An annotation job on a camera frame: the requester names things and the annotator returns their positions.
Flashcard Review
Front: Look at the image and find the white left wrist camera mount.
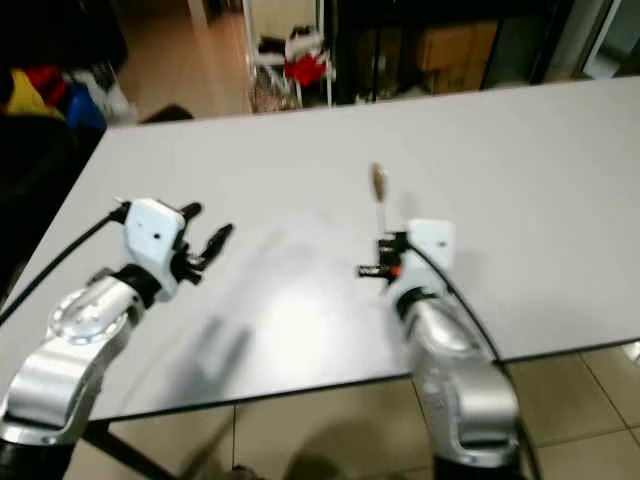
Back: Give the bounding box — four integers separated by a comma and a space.
124, 197, 190, 289

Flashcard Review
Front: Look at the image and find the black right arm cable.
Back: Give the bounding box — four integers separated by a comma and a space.
408, 243, 547, 480

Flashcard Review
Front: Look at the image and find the blue bag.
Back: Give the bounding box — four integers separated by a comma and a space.
66, 82, 109, 131

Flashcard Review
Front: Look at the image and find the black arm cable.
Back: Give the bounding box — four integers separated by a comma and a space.
408, 243, 547, 480
0, 203, 133, 324

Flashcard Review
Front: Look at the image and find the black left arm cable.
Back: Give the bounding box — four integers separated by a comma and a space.
0, 203, 133, 324

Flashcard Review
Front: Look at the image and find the black table leg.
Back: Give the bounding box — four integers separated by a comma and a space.
80, 420, 164, 480

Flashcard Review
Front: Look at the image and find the wooden spoon white handle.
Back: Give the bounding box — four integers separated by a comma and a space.
369, 162, 392, 239

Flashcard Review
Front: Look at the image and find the white wire rack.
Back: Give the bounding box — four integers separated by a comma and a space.
244, 0, 337, 113

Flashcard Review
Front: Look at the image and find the yellow and red bag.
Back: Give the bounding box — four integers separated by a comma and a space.
5, 66, 73, 119

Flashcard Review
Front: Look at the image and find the red cloth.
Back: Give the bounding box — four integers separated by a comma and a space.
283, 52, 329, 87

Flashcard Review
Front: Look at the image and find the brown cardboard box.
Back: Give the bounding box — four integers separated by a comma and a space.
414, 20, 502, 93

